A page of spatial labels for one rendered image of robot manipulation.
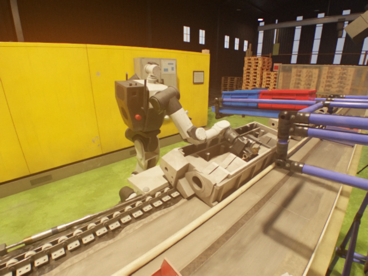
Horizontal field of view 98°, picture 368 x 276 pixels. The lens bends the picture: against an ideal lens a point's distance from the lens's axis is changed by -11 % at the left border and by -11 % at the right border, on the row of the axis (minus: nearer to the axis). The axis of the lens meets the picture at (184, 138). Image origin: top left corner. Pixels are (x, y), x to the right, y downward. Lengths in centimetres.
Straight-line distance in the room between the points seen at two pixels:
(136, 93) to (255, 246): 97
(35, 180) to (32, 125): 77
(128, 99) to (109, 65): 194
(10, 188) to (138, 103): 243
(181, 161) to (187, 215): 30
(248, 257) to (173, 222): 37
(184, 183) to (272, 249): 55
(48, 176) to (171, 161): 231
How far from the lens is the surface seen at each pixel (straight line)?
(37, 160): 299
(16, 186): 314
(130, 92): 105
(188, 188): 108
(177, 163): 103
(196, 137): 101
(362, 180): 60
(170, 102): 98
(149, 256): 83
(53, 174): 310
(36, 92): 280
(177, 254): 86
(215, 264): 84
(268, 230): 101
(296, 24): 1359
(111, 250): 91
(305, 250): 100
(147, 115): 111
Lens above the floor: 145
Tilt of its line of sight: 21 degrees down
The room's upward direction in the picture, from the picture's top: straight up
